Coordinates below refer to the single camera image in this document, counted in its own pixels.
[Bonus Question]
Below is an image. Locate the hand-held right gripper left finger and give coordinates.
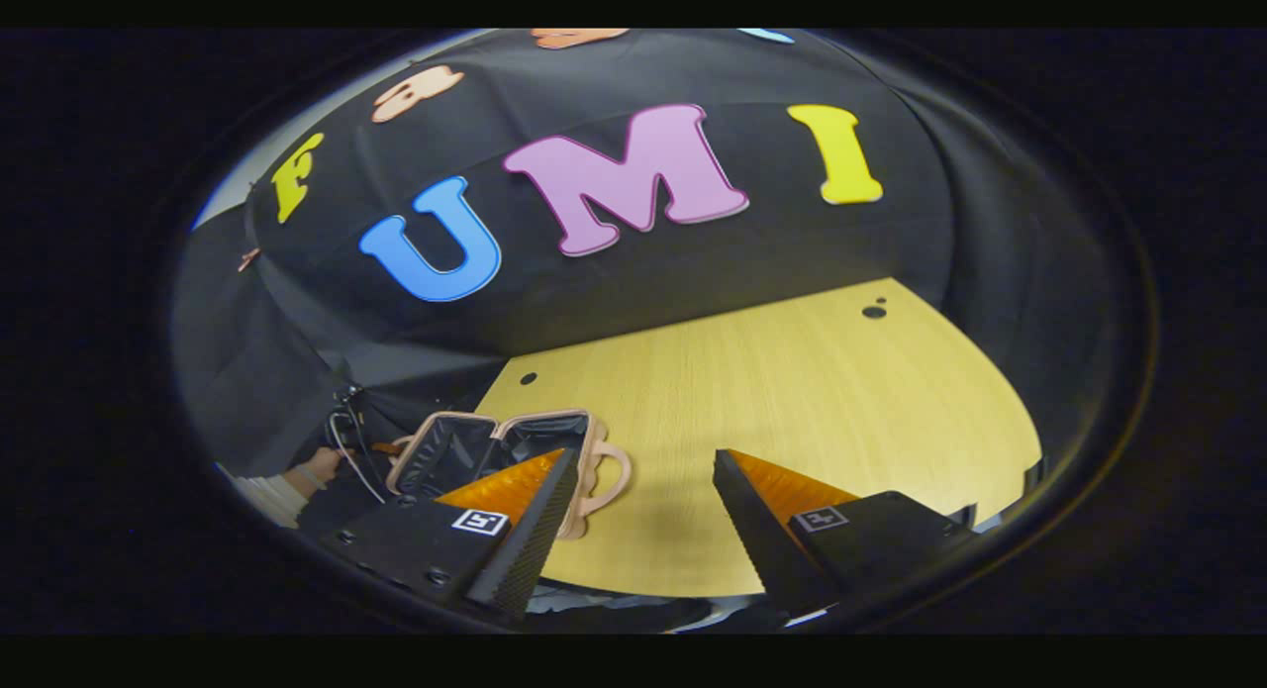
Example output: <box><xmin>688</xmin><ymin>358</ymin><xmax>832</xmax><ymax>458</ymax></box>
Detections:
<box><xmin>322</xmin><ymin>447</ymin><xmax>580</xmax><ymax>620</ymax></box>

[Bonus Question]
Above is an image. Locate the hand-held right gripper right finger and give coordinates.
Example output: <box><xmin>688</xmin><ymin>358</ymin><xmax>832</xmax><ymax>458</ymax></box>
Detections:
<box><xmin>713</xmin><ymin>448</ymin><xmax>976</xmax><ymax>618</ymax></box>

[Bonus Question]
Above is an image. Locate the pink suitcase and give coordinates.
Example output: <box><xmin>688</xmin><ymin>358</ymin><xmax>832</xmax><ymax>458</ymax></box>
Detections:
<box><xmin>386</xmin><ymin>409</ymin><xmax>633</xmax><ymax>541</ymax></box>

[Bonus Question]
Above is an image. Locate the black backdrop cloth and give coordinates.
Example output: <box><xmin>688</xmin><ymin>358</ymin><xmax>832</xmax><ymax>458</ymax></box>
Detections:
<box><xmin>173</xmin><ymin>30</ymin><xmax>1139</xmax><ymax>491</ymax></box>

